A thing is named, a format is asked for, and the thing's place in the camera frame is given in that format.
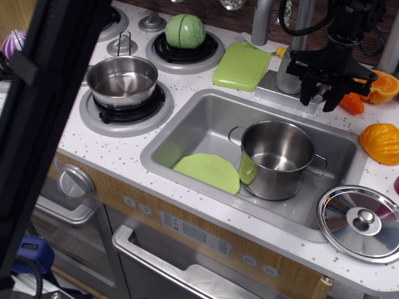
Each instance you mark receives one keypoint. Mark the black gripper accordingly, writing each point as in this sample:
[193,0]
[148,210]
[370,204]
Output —
[333,67]

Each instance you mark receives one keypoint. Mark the silver faucet lever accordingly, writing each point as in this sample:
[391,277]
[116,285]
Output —
[320,92]

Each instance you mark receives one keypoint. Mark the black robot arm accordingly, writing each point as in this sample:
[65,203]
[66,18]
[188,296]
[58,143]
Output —
[349,20]

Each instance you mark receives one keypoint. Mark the orange toy carrot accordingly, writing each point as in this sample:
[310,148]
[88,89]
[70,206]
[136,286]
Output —
[352,103]

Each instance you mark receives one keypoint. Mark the silver faucet base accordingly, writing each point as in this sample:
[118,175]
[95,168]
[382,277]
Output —
[282,88]

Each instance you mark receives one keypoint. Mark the yellow toy corn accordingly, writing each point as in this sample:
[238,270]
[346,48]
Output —
[280,51]

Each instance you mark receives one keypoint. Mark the orange toy pepper half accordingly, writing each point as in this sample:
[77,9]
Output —
[383,90]

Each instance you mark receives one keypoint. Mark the large steel pot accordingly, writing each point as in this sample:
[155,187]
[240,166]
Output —
[275,156]

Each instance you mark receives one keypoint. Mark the green cutting board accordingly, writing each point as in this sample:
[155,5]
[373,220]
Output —
[242,67]

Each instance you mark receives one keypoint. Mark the silver faucet spout pipe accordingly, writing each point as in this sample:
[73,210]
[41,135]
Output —
[261,22]

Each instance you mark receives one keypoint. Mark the grey sink basin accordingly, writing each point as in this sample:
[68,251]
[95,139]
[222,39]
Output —
[213,122]

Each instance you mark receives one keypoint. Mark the green plastic plate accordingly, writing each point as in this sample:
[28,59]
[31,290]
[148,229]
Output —
[210,169]

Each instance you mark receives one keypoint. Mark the steel pot lid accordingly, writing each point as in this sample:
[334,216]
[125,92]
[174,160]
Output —
[360,222]

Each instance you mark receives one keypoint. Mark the green toy cabbage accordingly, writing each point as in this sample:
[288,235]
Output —
[185,31]

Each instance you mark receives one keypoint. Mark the rear right stove burner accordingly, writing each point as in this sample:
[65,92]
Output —
[178,61]

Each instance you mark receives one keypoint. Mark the stove burner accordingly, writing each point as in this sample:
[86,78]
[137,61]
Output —
[178,61]
[129,122]
[115,23]

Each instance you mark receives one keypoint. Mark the grey stove knob rear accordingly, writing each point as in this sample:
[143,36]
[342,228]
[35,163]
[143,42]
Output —
[152,23]

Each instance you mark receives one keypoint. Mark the front stove burner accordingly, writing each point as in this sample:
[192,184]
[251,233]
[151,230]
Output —
[129,122]

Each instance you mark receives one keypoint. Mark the small steel saucepan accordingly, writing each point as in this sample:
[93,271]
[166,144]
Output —
[123,81]

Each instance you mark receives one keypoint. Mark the grey control panel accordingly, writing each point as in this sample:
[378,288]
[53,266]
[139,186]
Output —
[195,233]

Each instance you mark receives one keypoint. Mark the grey stove knob middle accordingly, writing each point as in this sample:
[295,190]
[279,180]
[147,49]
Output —
[122,46]

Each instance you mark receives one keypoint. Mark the rear left stove burner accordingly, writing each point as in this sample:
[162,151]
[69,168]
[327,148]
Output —
[115,23]

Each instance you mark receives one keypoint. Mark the silver oven dial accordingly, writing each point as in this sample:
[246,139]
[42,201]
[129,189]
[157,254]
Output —
[73,182]

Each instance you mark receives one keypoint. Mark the purple striped toy onion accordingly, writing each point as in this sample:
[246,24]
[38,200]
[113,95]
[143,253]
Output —
[13,42]

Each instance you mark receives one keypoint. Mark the blue clamp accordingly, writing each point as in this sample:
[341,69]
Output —
[37,250]

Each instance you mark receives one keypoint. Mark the silver dishwasher door handle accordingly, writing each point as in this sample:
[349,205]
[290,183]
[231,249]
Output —
[163,280]

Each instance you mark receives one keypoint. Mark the silver oven door handle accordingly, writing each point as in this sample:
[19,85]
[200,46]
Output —
[71,212]

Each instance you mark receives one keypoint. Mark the black foreground frame post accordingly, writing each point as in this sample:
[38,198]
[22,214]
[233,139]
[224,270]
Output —
[47,75]

